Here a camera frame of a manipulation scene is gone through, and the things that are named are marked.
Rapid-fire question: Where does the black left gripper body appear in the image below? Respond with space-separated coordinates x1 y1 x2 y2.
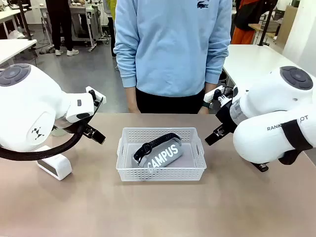
53 115 89 136

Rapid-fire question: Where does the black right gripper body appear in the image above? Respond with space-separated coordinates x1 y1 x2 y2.
216 102 237 133

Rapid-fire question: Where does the person's left forearm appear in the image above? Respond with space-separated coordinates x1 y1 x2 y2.
204 83 219 94

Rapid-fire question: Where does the person's right forearm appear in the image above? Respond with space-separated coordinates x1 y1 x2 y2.
125 86 138 99

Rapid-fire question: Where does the white perforated plastic basket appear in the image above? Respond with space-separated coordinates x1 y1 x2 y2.
115 127 207 183

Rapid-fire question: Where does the person's right hand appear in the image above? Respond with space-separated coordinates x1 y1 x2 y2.
126 97 140 114

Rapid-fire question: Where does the white box with dark face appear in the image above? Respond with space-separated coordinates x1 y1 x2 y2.
36 145 73 181

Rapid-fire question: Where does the grey CAMPUS pouch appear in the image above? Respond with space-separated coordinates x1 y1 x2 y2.
130 138 185 168

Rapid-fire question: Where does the grey black pencil case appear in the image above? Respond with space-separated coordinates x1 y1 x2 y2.
133 132 179 163

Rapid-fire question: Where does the white side table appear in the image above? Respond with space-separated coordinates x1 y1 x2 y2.
0 39 38 65
221 43 299 87

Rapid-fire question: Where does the person in orange clothes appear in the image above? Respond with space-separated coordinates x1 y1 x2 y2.
233 0 266 45

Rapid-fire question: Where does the person in light blue sweater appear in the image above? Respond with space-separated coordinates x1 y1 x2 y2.
113 0 233 115

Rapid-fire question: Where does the black stand pole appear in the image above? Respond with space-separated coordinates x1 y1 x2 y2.
17 0 34 41
257 0 276 47

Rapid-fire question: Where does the person in black trousers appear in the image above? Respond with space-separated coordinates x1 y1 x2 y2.
45 0 80 57

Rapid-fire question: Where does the brown cardboard box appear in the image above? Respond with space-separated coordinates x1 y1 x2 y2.
277 4 298 47

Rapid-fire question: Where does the background workbench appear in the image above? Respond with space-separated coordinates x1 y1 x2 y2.
39 3 106 52

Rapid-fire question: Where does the person in yellow top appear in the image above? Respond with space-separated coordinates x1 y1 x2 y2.
103 0 120 71

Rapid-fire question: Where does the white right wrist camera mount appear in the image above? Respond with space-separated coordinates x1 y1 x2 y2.
203 85 227 104

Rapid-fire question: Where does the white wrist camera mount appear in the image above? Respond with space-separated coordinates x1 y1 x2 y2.
203 85 227 104
85 86 107 106

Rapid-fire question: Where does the black corrugated cable conduit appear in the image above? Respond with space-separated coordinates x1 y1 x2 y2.
0 96 104 161

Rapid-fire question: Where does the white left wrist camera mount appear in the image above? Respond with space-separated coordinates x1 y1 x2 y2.
85 86 107 106

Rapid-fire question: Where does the black metal bracket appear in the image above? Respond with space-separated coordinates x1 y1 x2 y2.
253 162 270 173

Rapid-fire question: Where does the black strap on arm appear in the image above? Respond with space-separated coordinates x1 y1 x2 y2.
277 120 315 166

